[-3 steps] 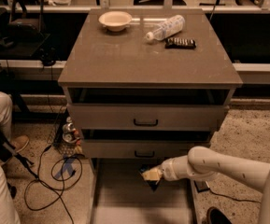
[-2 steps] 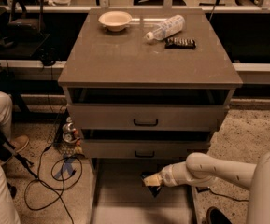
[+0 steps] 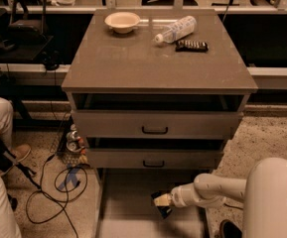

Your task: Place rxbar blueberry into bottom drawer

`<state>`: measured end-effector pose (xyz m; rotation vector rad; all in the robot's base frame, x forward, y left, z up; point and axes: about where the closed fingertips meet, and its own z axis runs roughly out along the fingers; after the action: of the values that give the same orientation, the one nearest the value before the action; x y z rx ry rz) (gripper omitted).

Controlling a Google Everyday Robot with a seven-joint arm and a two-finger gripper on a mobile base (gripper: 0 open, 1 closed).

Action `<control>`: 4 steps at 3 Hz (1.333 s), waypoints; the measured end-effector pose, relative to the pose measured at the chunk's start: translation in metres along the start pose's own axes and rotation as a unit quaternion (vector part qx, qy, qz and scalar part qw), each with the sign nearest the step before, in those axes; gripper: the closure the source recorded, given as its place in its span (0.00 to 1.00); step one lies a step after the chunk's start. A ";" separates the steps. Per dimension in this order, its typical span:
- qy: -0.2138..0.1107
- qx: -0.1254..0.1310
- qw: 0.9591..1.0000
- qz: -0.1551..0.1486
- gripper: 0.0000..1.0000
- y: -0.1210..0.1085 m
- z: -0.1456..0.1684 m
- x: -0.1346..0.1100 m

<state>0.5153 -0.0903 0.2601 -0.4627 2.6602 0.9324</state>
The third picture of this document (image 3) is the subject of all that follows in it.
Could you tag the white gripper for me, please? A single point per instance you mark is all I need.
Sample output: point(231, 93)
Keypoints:
point(177, 196)

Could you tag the blue rxbar blueberry bar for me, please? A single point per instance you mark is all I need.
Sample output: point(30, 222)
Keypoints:
point(165, 211)

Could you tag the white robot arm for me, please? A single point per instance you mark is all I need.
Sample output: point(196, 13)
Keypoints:
point(263, 195)

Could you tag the open bottom grey drawer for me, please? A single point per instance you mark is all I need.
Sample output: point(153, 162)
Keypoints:
point(127, 209)

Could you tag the middle grey drawer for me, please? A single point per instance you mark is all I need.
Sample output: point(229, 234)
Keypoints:
point(154, 159)

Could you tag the top grey drawer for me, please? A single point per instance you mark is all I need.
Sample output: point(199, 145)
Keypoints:
point(156, 124)

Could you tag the grey drawer cabinet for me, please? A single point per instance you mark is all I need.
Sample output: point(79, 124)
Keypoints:
point(131, 72)

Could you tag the dark shoe bottom right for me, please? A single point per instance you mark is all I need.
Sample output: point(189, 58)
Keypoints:
point(228, 229)

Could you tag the blue tape cross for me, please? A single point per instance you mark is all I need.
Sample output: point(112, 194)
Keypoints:
point(70, 181)

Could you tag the brown shoe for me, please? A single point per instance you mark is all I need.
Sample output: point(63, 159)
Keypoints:
point(20, 152)

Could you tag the dark brown snack bar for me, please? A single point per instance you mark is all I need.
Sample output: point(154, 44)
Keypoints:
point(191, 46)

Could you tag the clear plastic water bottle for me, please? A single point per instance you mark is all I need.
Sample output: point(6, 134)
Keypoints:
point(177, 30)

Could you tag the white bowl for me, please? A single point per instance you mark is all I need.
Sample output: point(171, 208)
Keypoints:
point(122, 22)

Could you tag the black bag on shelf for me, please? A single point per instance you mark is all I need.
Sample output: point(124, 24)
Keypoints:
point(24, 29)

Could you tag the cans in wire basket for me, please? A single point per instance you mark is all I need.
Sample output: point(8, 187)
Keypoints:
point(74, 140)

